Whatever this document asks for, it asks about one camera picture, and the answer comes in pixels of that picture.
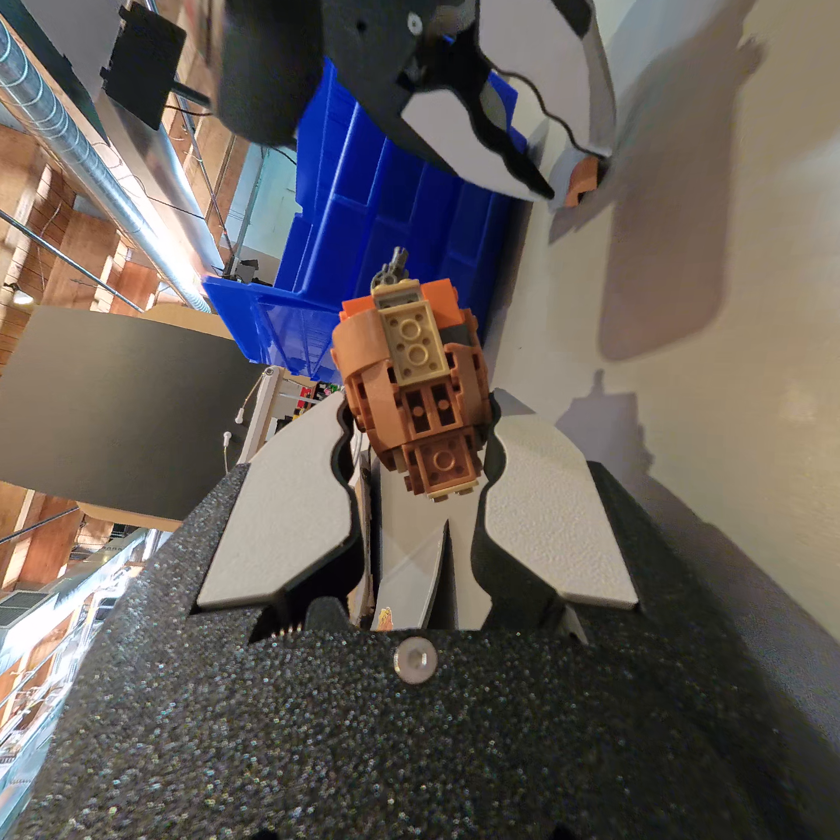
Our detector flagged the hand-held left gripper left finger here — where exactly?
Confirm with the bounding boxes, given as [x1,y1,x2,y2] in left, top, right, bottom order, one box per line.
[195,392,364,615]

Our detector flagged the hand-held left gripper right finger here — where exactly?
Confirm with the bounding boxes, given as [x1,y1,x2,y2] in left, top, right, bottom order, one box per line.
[481,414,641,613]

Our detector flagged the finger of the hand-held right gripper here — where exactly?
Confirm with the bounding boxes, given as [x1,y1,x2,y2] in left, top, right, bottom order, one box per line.
[470,0,618,161]
[398,73,556,202]

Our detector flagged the small brown toy brick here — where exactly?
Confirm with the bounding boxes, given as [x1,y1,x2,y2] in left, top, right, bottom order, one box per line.
[565,154,609,211]

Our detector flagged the small grey toy part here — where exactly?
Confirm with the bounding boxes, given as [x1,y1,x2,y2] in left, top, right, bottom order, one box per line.
[372,246,412,292]

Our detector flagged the brown toy brick model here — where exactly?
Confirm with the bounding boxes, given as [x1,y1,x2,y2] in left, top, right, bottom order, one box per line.
[331,279,494,502]

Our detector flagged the stack of blue plastic bins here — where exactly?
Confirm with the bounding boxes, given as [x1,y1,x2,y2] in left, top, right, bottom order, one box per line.
[201,59,532,384]

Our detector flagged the black board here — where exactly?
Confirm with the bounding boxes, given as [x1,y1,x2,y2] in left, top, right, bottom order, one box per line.
[0,309,266,526]

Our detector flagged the black panel light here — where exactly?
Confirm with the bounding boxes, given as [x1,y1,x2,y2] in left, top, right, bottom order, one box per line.
[103,3,189,132]

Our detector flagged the silver spiral pipes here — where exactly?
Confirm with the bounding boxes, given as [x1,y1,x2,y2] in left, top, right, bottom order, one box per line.
[0,20,227,313]

